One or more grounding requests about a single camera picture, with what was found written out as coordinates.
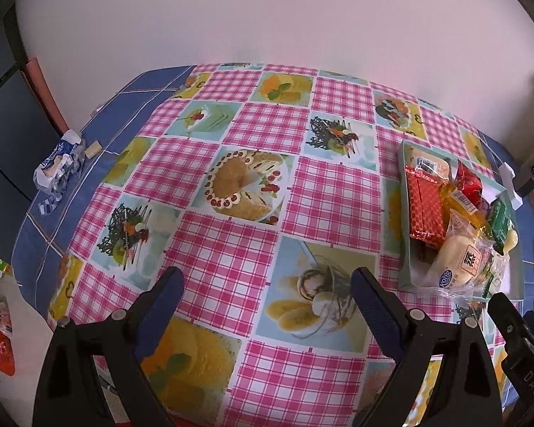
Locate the pudding cup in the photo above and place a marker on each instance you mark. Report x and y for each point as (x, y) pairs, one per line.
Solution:
(511, 240)

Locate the green snack packet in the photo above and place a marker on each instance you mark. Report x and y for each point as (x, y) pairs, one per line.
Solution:
(502, 224)

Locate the white tray with teal rim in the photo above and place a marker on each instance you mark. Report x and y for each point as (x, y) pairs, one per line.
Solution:
(406, 253)

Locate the plain red snack packet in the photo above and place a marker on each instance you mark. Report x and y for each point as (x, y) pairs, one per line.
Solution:
(469, 182)

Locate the biscuit packet with green edge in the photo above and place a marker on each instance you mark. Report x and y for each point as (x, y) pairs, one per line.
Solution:
(494, 275)

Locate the yellow jelly packet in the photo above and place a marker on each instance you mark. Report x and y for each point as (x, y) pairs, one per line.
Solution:
(460, 202)

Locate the golden orange snack packet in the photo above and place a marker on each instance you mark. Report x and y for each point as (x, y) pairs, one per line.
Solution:
(429, 162)

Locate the crumpled blue and white wrapper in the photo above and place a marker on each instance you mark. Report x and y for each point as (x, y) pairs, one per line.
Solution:
(55, 167)

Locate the small cream packet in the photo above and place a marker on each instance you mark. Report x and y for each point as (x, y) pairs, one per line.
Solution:
(93, 148)

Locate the round cake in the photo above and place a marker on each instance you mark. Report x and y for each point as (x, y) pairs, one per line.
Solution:
(454, 258)

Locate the pink checked printed tablecloth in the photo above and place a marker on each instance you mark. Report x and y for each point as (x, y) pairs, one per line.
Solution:
(249, 253)

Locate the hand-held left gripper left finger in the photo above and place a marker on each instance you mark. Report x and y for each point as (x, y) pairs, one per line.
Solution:
(160, 316)

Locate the red patterned snack packet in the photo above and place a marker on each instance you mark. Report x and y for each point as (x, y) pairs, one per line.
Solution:
(425, 209)

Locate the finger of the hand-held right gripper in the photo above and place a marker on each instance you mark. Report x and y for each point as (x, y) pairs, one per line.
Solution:
(523, 356)

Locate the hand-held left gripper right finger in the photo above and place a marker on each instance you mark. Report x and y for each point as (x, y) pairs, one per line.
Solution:
(378, 316)

